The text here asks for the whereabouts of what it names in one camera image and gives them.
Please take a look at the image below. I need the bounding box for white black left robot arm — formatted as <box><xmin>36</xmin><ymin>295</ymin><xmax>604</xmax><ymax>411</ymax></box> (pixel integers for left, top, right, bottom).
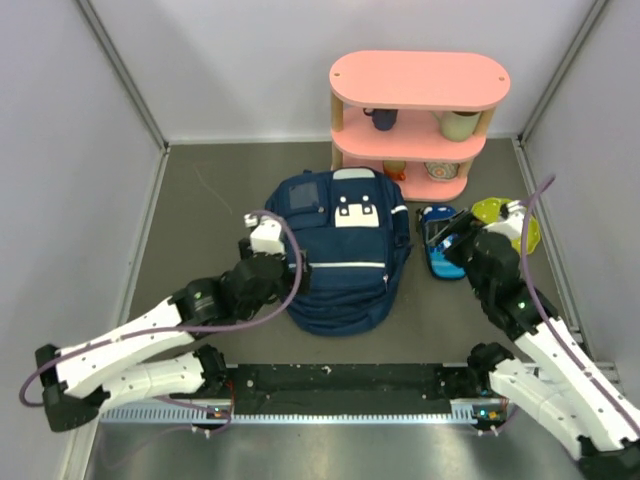
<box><xmin>35</xmin><ymin>253</ymin><xmax>311</xmax><ymax>433</ymax></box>

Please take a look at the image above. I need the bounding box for pink three-tier shelf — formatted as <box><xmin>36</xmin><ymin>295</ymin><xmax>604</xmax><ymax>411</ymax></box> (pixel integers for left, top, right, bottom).
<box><xmin>329</xmin><ymin>50</ymin><xmax>511</xmax><ymax>202</ymax></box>

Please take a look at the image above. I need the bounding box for blue dinosaur pencil case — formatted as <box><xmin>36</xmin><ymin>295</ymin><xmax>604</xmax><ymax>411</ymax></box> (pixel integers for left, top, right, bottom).
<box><xmin>417</xmin><ymin>204</ymin><xmax>466</xmax><ymax>280</ymax></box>

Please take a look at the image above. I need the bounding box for dark blue mug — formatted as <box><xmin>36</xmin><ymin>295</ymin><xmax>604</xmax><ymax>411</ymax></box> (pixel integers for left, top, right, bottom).
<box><xmin>363</xmin><ymin>108</ymin><xmax>398</xmax><ymax>131</ymax></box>

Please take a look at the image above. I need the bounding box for navy blue backpack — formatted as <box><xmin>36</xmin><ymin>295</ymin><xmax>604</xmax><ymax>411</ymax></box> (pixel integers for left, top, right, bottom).
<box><xmin>265</xmin><ymin>167</ymin><xmax>411</xmax><ymax>337</ymax></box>

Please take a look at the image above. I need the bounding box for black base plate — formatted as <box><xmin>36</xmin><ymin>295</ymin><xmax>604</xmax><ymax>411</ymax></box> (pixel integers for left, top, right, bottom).
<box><xmin>205</xmin><ymin>363</ymin><xmax>494</xmax><ymax>416</ymax></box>

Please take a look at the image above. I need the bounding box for pale green mug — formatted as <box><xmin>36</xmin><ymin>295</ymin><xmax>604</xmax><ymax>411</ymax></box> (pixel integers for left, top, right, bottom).
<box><xmin>432</xmin><ymin>111</ymin><xmax>481</xmax><ymax>142</ymax></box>

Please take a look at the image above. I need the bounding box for aluminium frame rail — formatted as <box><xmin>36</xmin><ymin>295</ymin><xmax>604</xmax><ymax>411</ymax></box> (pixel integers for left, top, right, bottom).
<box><xmin>79</xmin><ymin>362</ymin><xmax>628</xmax><ymax>426</ymax></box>

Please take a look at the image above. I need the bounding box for patterned flower-shaped bowl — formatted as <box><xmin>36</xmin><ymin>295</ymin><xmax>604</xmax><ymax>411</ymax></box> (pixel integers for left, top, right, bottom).
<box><xmin>424</xmin><ymin>162</ymin><xmax>459</xmax><ymax>182</ymax></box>

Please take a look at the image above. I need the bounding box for orange cup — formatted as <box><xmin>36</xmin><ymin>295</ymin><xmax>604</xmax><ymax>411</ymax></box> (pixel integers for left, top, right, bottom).
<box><xmin>382</xmin><ymin>160</ymin><xmax>406</xmax><ymax>182</ymax></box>

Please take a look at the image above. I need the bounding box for green polka dot plate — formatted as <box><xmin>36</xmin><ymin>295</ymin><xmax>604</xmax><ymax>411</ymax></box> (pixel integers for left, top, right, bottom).
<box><xmin>470</xmin><ymin>196</ymin><xmax>542</xmax><ymax>256</ymax></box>

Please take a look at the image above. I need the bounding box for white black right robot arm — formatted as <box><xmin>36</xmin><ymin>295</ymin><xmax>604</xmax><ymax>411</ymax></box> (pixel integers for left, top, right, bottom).
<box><xmin>425</xmin><ymin>205</ymin><xmax>639</xmax><ymax>479</ymax></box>

